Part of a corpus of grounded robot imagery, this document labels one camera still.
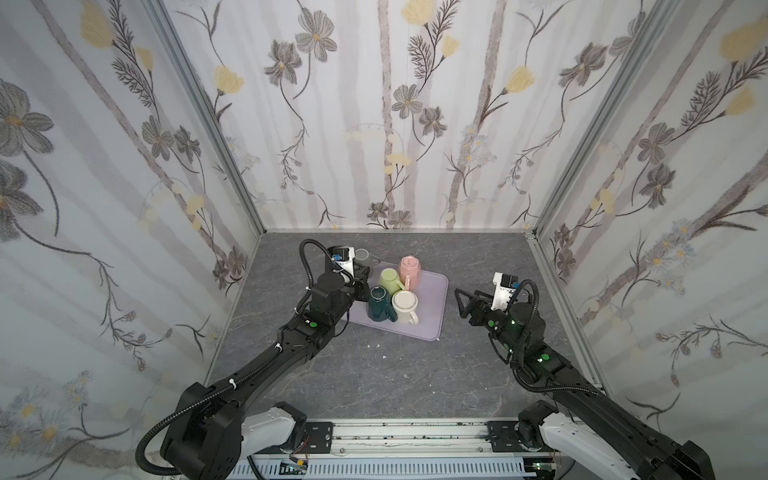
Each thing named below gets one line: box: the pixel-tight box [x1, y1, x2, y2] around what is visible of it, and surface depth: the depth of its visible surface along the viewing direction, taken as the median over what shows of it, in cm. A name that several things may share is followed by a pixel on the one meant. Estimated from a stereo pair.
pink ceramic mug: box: [398, 255, 422, 291], surface depth 100 cm
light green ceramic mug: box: [379, 267, 406, 296], surface depth 97 cm
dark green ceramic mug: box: [368, 285, 398, 322], surface depth 92 cm
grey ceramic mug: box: [354, 248, 382, 265], surface depth 103 cm
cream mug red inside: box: [391, 290, 419, 326], surface depth 93 cm
